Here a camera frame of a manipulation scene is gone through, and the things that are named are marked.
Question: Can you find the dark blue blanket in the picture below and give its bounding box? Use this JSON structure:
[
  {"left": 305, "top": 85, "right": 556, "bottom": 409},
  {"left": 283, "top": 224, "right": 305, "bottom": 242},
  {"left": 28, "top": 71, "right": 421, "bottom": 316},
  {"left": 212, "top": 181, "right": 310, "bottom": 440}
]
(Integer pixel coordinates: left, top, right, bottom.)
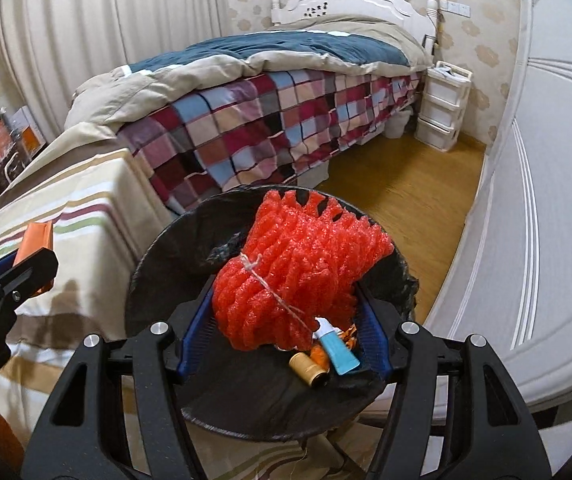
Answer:
[{"left": 128, "top": 29, "right": 411, "bottom": 75}]

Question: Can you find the black trash bin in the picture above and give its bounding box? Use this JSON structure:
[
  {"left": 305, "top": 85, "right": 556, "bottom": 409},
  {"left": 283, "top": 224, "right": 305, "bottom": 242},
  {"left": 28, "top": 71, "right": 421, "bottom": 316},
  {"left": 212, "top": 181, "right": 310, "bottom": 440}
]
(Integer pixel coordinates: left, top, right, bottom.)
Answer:
[{"left": 125, "top": 187, "right": 419, "bottom": 443}]

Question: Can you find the white plastic drawer unit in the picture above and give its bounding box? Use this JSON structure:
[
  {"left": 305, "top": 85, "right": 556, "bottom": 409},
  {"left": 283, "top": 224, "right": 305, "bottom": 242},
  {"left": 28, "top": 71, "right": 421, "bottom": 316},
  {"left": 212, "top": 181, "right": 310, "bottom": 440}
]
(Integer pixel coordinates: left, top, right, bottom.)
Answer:
[{"left": 414, "top": 60, "right": 472, "bottom": 152}]

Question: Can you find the beige duvet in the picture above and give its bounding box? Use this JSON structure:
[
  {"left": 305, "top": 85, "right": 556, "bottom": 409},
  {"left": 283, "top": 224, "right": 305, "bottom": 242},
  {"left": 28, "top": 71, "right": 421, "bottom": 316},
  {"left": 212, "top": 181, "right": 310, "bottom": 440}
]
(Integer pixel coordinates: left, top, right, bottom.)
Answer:
[{"left": 63, "top": 14, "right": 431, "bottom": 133}]

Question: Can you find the small golden brown bottle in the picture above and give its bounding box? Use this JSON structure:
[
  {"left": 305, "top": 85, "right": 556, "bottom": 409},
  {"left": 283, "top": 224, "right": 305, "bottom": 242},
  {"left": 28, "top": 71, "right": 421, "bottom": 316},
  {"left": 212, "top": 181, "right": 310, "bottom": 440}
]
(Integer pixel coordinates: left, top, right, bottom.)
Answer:
[{"left": 288, "top": 351, "right": 329, "bottom": 388}]

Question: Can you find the small pale waste basket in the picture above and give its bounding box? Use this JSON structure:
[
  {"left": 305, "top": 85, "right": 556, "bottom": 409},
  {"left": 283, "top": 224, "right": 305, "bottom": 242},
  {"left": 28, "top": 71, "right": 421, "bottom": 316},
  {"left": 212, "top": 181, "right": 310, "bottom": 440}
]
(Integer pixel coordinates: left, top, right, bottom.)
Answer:
[{"left": 385, "top": 109, "right": 413, "bottom": 140}]

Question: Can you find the stack of papers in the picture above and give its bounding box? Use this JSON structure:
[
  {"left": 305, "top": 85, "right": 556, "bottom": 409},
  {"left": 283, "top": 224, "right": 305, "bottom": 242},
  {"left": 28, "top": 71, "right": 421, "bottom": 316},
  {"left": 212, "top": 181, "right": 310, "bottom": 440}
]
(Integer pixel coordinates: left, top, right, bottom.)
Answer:
[{"left": 433, "top": 60, "right": 469, "bottom": 81}]

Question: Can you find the striped beige cloth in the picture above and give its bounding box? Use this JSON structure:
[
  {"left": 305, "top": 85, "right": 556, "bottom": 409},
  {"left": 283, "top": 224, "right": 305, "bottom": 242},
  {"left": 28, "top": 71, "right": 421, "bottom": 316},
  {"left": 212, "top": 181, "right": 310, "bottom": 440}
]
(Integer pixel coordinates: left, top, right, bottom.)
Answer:
[{"left": 0, "top": 147, "right": 381, "bottom": 480}]

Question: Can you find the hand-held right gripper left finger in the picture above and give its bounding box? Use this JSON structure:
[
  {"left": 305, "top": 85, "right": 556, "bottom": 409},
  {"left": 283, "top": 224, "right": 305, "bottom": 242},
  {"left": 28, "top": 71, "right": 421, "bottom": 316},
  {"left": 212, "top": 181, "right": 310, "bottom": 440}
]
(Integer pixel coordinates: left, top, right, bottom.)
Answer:
[{"left": 21, "top": 277, "right": 217, "bottom": 480}]

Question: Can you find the red foam net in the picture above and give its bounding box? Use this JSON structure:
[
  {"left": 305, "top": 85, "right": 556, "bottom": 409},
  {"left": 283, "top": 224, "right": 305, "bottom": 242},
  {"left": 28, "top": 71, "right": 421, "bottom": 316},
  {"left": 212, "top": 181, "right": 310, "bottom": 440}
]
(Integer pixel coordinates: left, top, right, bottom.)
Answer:
[{"left": 212, "top": 185, "right": 394, "bottom": 352}]

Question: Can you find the blue and white tube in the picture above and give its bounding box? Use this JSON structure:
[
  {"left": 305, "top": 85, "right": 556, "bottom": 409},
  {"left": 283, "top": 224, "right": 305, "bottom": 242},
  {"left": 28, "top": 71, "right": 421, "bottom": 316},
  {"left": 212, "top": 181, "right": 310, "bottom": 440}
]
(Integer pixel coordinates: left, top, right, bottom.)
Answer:
[{"left": 313, "top": 317, "right": 361, "bottom": 375}]

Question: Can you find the white wardrobe door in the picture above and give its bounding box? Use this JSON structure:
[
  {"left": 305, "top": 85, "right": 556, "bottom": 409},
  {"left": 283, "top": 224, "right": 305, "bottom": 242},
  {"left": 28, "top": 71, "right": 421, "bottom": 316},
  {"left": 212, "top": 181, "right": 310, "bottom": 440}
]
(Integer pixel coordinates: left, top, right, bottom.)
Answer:
[{"left": 423, "top": 0, "right": 572, "bottom": 411}]

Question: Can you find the white box with orange picture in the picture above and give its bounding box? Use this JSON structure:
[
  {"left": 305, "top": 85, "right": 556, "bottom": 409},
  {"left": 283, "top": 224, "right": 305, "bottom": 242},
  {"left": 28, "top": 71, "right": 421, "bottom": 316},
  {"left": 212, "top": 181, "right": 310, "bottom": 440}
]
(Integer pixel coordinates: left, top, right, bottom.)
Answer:
[{"left": 8, "top": 106, "right": 47, "bottom": 153}]

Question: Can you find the small orange box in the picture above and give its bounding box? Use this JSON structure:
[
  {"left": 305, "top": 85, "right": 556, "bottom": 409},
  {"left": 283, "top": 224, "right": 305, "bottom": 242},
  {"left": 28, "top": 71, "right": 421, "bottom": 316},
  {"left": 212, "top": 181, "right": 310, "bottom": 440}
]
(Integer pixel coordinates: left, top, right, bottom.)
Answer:
[{"left": 15, "top": 221, "right": 56, "bottom": 293}]

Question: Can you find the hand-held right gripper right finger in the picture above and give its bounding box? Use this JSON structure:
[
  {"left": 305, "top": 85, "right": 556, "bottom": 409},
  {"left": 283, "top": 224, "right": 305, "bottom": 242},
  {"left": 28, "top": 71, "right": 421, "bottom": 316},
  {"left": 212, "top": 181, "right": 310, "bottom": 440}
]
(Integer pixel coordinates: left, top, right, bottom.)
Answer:
[{"left": 353, "top": 280, "right": 554, "bottom": 480}]

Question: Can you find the white pleated curtain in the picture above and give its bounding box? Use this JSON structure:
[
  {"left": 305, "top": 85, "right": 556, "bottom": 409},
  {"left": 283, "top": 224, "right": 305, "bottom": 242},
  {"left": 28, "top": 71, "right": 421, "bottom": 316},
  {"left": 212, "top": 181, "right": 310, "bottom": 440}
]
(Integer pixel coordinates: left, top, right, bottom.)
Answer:
[{"left": 0, "top": 0, "right": 231, "bottom": 133}]

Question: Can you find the checkered patchwork blanket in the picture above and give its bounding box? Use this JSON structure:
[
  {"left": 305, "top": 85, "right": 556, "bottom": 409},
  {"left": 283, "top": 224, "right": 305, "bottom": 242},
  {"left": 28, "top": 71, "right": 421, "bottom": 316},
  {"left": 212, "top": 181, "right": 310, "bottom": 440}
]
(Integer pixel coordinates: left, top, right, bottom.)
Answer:
[{"left": 116, "top": 67, "right": 424, "bottom": 216}]

